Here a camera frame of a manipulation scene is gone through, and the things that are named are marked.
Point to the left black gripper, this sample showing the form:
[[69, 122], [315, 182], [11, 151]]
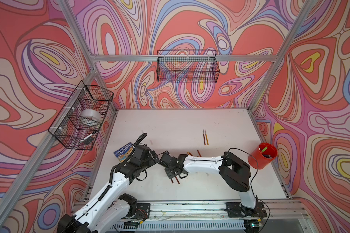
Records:
[[151, 161]]

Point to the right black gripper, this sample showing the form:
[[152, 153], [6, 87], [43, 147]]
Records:
[[170, 175]]

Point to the yellow carving knife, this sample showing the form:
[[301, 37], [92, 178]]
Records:
[[206, 138]]

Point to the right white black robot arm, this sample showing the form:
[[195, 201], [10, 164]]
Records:
[[233, 170]]

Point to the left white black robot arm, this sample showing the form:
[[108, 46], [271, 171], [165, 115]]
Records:
[[111, 204]]

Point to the blue treehouse paperback book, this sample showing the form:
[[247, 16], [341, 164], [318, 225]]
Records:
[[122, 153]]

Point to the small object in left basket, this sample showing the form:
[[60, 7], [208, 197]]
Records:
[[87, 140]]

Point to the red plastic cup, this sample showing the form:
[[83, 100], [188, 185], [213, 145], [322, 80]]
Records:
[[263, 155]]

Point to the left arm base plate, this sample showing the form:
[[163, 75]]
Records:
[[139, 211]]

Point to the grey duct tape roll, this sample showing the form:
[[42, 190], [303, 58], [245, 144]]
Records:
[[90, 118]]

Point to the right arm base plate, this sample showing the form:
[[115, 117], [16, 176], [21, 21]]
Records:
[[236, 209]]

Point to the black wire basket left wall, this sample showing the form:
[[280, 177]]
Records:
[[67, 129]]

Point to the black wire basket wall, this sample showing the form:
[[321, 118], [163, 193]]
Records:
[[67, 129], [187, 66]]

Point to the black wire basket back wall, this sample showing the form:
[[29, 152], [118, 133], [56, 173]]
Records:
[[187, 66]]

